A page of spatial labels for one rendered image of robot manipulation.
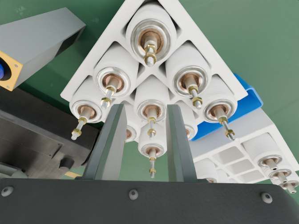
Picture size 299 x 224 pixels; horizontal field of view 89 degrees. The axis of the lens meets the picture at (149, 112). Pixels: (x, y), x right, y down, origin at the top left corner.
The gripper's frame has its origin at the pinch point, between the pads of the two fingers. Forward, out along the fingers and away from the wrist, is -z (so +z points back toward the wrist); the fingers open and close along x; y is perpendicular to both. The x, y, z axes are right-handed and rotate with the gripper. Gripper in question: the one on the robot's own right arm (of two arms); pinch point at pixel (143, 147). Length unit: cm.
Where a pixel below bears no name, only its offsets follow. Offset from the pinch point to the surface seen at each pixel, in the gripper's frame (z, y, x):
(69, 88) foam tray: -30.6, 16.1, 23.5
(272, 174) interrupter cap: -23, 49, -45
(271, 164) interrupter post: -22, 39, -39
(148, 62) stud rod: -14.3, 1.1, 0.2
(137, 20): -24.3, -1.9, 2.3
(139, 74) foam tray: -31.6, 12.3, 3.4
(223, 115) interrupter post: -21.0, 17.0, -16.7
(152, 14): -24.4, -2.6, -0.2
